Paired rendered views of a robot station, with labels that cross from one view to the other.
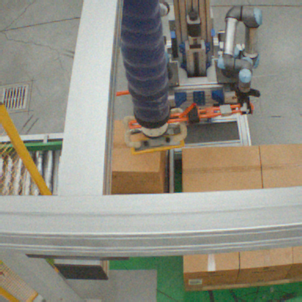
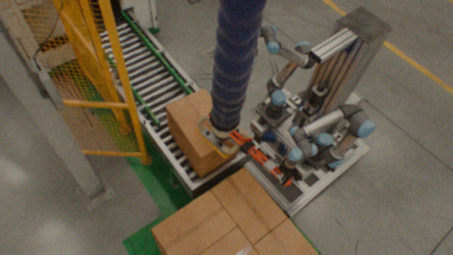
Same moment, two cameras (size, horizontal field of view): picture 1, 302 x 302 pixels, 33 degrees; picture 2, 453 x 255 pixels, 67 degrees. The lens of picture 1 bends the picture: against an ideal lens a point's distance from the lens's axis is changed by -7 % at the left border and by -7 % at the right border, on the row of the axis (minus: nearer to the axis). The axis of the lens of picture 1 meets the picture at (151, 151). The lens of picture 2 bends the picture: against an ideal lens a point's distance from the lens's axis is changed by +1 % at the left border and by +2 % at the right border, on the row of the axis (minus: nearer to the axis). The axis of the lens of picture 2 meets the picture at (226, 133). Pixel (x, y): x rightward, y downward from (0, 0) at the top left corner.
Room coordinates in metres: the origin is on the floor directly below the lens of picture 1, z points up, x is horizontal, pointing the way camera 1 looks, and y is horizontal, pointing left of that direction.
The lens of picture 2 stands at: (0.76, -0.91, 3.36)
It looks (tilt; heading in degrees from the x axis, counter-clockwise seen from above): 58 degrees down; 36
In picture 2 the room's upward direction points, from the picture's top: 8 degrees clockwise
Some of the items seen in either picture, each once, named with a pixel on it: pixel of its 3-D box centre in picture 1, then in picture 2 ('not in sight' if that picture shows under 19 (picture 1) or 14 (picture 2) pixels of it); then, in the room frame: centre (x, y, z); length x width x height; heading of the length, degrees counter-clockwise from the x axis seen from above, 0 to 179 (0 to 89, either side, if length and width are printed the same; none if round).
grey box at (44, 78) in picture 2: not in sight; (48, 84); (1.09, 0.76, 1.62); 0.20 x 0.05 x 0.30; 81
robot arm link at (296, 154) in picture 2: (244, 78); (294, 156); (1.89, -0.64, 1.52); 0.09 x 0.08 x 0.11; 158
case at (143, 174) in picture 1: (120, 159); (202, 132); (1.93, 0.22, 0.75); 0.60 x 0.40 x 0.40; 77
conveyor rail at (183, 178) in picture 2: not in sight; (129, 104); (1.74, 1.08, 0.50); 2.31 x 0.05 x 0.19; 81
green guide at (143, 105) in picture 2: not in sight; (115, 73); (1.86, 1.43, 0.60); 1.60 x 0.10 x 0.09; 81
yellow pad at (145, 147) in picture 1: (156, 142); (214, 139); (1.79, -0.05, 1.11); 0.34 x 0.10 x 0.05; 89
